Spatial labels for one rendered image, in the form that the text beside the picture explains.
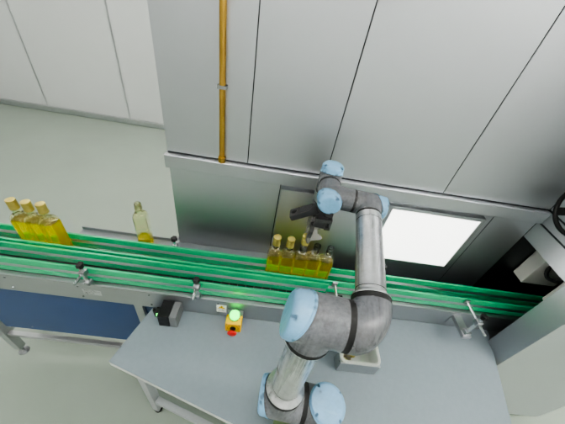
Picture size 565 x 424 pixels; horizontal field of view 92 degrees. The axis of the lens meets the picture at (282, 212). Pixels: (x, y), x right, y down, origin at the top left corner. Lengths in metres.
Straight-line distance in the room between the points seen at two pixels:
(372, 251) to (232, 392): 0.81
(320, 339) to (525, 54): 1.01
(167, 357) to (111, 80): 4.02
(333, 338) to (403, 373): 0.89
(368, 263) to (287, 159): 0.55
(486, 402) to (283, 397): 0.99
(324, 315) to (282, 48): 0.77
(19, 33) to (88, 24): 0.93
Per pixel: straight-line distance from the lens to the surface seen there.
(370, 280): 0.71
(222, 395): 1.28
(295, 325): 0.61
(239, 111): 1.04
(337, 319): 0.62
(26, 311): 1.96
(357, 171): 1.15
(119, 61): 4.62
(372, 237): 0.78
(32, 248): 1.60
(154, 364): 1.34
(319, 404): 0.99
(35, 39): 5.16
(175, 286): 1.31
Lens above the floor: 1.98
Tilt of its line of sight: 40 degrees down
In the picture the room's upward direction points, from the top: 11 degrees clockwise
